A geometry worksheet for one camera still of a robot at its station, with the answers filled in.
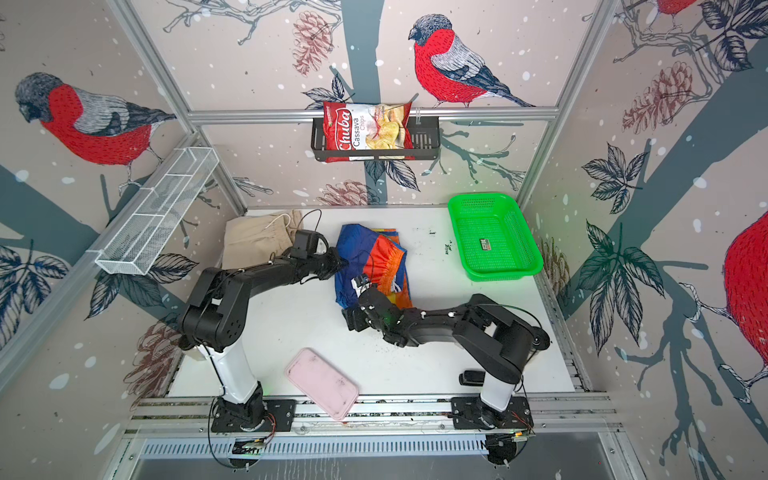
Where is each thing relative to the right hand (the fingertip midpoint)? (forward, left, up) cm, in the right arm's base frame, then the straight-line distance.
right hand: (349, 312), depth 87 cm
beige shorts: (+26, +38, +2) cm, 46 cm away
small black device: (-16, -35, -3) cm, 38 cm away
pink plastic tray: (-18, +5, -3) cm, 19 cm away
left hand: (+17, +2, +4) cm, 17 cm away
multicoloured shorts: (+21, -6, 0) cm, 22 cm away
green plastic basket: (+34, -50, -6) cm, 60 cm away
